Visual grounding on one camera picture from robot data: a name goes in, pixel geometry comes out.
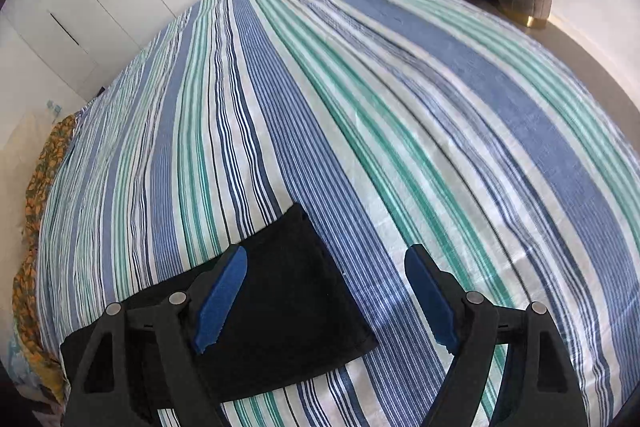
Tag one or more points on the orange floral cloth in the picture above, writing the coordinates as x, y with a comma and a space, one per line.
50, 157

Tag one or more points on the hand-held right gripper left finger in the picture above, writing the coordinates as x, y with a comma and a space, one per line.
220, 294

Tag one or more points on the blue green striped bedspread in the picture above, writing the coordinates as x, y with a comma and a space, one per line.
400, 107

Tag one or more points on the black pants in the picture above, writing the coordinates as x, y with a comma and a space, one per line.
300, 307

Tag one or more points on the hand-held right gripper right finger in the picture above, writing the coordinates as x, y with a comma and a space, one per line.
430, 294

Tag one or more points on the brown laundry basket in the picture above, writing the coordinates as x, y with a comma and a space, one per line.
530, 4

